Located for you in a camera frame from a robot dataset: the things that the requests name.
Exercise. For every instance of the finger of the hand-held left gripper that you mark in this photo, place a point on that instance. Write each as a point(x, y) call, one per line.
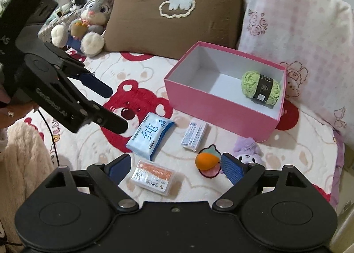
point(95, 84)
point(112, 121)

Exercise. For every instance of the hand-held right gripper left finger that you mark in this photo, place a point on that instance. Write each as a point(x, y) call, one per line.
point(121, 167)

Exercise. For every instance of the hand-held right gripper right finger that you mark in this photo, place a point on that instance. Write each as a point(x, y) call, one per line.
point(231, 169)

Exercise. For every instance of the orange plush toy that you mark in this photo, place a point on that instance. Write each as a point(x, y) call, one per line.
point(204, 161)

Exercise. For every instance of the blue wet wipes pack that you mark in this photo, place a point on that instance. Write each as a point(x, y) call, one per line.
point(149, 136)

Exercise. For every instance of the pink cardboard box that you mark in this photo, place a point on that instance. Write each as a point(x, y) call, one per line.
point(193, 95)

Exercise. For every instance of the green yarn ball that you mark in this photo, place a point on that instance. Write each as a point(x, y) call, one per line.
point(250, 84)

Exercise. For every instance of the person's left hand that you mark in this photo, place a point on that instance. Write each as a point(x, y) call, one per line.
point(16, 111)

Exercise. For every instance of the purple plush toy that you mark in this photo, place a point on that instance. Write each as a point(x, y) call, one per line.
point(247, 146)

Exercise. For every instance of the orange clear plastic pack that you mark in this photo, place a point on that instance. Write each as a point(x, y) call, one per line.
point(152, 176)

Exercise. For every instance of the small white and blue box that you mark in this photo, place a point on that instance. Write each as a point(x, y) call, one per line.
point(193, 135)

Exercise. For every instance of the grey patterned cloth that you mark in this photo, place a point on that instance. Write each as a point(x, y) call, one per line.
point(52, 25)

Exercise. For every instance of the brown embroidered pillow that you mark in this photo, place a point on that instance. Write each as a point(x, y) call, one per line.
point(143, 28)

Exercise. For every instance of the grey rabbit plush toy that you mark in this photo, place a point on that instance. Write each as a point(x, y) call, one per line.
point(96, 9)

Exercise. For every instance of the person's cream fluffy clothing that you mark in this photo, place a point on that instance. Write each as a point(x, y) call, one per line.
point(26, 153)

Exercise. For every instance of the pink checked fleece blanket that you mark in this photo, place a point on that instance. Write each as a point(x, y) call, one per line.
point(290, 34)

